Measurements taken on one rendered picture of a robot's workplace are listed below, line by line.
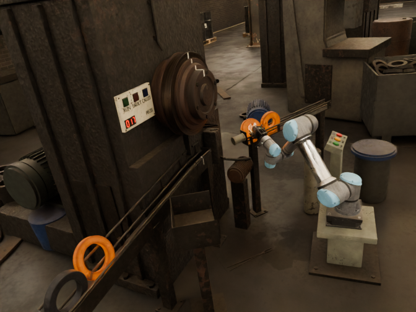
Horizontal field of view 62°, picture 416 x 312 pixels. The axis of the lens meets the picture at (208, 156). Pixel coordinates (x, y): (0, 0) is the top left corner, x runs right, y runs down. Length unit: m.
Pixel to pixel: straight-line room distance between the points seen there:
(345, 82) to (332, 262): 2.57
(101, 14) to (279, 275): 1.75
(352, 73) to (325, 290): 2.77
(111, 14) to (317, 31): 3.10
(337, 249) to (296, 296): 0.38
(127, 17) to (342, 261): 1.84
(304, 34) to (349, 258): 2.93
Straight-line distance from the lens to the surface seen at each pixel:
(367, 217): 2.31
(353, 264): 2.37
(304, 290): 2.23
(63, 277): 1.48
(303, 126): 2.01
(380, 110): 3.80
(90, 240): 1.60
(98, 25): 1.66
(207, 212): 1.80
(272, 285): 2.25
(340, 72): 4.42
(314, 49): 4.49
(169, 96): 1.80
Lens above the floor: 1.63
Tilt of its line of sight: 25 degrees down
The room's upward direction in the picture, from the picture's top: 7 degrees counter-clockwise
